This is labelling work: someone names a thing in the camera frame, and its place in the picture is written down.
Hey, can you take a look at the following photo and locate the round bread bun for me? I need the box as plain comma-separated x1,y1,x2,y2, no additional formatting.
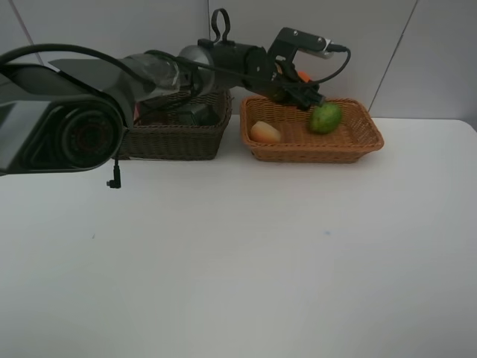
250,121,282,144

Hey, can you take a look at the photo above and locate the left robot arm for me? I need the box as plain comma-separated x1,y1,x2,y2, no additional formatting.
1,28,329,175

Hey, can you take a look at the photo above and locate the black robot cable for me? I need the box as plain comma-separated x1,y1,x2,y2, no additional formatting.
0,7,352,190

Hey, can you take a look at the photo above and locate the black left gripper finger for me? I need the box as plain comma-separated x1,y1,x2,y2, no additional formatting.
297,91,326,111

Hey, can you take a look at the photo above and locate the orange mandarin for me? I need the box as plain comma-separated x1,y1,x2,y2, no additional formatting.
276,61,311,83

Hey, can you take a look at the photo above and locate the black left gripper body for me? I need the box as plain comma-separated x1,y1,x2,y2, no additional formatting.
267,27,328,107

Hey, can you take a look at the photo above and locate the black rectangular box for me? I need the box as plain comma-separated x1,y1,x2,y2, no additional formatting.
177,104,220,126

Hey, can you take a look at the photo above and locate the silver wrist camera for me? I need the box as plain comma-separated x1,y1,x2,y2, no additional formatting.
308,37,347,59

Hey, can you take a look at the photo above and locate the green lime fruit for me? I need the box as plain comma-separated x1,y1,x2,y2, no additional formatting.
309,102,342,134

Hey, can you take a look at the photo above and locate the light orange wicker basket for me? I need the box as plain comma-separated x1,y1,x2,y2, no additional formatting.
240,95,385,163

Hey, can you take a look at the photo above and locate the dark brown wicker basket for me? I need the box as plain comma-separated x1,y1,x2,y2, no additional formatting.
119,90,232,160

